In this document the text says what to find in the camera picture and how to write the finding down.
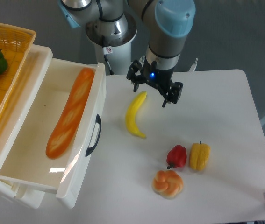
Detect braided round bread roll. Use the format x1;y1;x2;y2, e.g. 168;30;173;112
151;170;184;199

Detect orange baguette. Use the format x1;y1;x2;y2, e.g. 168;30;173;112
46;68;94;159

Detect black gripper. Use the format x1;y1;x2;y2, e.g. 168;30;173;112
126;59;183;108

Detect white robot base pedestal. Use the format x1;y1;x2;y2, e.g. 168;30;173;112
86;13;137;75

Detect yellow wicker basket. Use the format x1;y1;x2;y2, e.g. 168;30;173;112
0;23;36;119

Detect white drawer cabinet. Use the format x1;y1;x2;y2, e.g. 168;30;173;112
0;44;54;210

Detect red bell pepper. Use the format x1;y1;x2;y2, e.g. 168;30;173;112
166;145;187;169

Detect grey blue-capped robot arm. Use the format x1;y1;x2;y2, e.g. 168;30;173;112
59;0;196;104

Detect white drawer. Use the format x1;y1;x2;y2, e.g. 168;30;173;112
0;59;106;209

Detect yellow bell pepper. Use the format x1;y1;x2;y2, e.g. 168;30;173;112
189;141;211;171

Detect yellow banana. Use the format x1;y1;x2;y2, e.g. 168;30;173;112
125;91;147;139

